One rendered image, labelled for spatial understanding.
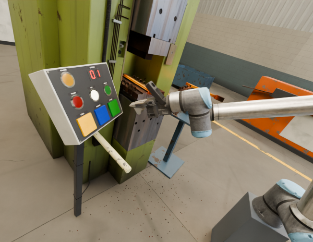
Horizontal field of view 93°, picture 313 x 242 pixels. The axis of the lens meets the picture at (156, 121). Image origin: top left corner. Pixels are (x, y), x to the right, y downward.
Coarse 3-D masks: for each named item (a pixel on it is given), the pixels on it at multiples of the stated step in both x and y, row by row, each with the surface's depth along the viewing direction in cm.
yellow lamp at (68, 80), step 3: (63, 75) 52; (66, 75) 53; (69, 75) 54; (63, 78) 52; (66, 78) 53; (69, 78) 54; (72, 78) 56; (63, 81) 52; (66, 81) 53; (69, 81) 54; (72, 81) 55; (66, 84) 53; (69, 84) 54; (72, 84) 55
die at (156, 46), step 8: (136, 32) 98; (128, 40) 104; (136, 40) 99; (144, 40) 95; (152, 40) 92; (160, 40) 97; (144, 48) 96; (152, 48) 96; (160, 48) 101; (168, 48) 106
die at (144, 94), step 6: (126, 78) 129; (120, 84) 121; (126, 84) 121; (132, 84) 123; (126, 90) 117; (138, 90) 115; (144, 90) 118; (132, 96) 114; (138, 96) 110; (144, 96) 116; (150, 96) 121
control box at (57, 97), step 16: (96, 64) 69; (32, 80) 50; (48, 80) 48; (80, 80) 59; (96, 80) 68; (48, 96) 50; (64, 96) 52; (80, 96) 58; (112, 96) 77; (48, 112) 54; (64, 112) 52; (80, 112) 58; (64, 128) 55; (64, 144) 59
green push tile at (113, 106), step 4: (112, 100) 77; (116, 100) 79; (108, 104) 73; (112, 104) 76; (116, 104) 79; (112, 108) 75; (116, 108) 78; (112, 112) 75; (116, 112) 78; (112, 116) 75
